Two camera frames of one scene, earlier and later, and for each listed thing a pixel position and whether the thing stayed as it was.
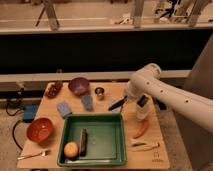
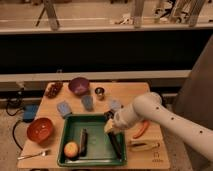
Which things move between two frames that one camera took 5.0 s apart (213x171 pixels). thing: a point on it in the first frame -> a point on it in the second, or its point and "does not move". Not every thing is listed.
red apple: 71,149 does not move
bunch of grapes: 53,90 does not move
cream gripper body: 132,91 -> 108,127
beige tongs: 138,146 does not move
